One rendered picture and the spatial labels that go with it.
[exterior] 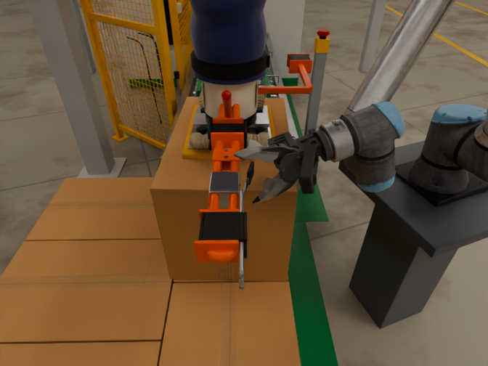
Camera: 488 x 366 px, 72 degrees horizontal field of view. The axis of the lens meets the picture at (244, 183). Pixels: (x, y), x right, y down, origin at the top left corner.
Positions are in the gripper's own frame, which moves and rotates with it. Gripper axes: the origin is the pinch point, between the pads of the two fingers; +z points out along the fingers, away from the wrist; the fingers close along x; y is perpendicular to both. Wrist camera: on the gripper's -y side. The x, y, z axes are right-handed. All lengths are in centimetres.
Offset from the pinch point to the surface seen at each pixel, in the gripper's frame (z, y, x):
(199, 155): 9.5, 29.1, -8.5
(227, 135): -0.5, 15.2, 3.3
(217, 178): 4.8, -0.3, 4.1
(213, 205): 7.0, -7.8, 4.2
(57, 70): 80, 166, -5
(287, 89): -24.4, 42.3, -5.9
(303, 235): -22, 72, -118
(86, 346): 60, 0, -36
